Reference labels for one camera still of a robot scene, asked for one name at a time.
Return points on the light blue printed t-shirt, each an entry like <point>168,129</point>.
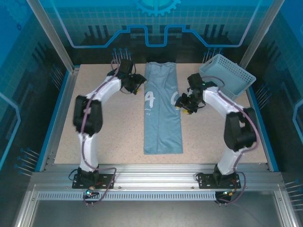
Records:
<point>163,123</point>

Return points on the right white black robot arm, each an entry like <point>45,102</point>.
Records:
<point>213,99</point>

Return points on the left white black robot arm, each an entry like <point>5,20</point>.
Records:
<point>107,87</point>

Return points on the light blue perforated plastic basket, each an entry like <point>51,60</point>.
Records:
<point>236,73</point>

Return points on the small lit connector module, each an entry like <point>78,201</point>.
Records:
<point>226,193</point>
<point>89,192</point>

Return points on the grey metal sheet panel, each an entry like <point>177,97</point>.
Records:
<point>154,214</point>

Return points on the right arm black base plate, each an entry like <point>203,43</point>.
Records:
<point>206,180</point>

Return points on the aluminium mounting rail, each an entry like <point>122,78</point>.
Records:
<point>154,177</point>

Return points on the aluminium side rail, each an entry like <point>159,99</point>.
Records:
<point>61,113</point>

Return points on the aluminium frame post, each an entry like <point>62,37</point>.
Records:
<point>260,33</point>
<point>54,40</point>

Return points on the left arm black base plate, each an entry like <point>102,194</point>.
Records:
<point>106,180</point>

